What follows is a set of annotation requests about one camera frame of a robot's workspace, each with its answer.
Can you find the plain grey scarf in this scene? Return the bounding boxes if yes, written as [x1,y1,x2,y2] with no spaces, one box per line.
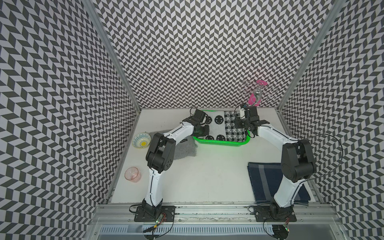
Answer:
[174,136,198,160]

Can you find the smiley houndstooth knit scarf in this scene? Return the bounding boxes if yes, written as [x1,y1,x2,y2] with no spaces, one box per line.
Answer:
[203,111,247,144]

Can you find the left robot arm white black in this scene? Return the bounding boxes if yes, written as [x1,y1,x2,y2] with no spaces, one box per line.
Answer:
[142,109,210,218]

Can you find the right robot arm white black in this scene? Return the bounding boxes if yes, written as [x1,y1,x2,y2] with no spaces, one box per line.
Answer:
[235,104,316,221]

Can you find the green plastic basket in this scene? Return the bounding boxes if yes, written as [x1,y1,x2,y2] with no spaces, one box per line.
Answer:
[193,110,251,147]

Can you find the navy striped folded scarf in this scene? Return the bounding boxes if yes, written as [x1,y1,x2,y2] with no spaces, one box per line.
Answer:
[246,161,312,206]

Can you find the patterned ceramic bowl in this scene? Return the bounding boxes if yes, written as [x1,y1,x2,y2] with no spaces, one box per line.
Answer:
[132,132,152,149]

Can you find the pink transparent cup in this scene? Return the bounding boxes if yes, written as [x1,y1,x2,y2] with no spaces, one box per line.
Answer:
[124,167,142,183]

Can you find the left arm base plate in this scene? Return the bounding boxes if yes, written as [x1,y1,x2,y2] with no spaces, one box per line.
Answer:
[134,206,176,223]

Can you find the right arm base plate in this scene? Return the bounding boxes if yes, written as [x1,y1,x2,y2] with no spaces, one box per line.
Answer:
[253,205,297,223]

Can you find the right base cable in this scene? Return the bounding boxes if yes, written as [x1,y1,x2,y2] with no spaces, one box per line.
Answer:
[262,218,291,240]

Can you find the base cable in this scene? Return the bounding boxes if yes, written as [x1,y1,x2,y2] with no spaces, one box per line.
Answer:
[262,218,291,240]
[140,218,175,240]

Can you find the left base cable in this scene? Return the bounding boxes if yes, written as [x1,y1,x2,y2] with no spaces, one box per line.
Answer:
[140,218,175,240]

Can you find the aluminium front rail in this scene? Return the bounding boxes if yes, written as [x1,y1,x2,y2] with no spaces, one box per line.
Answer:
[85,203,349,240]

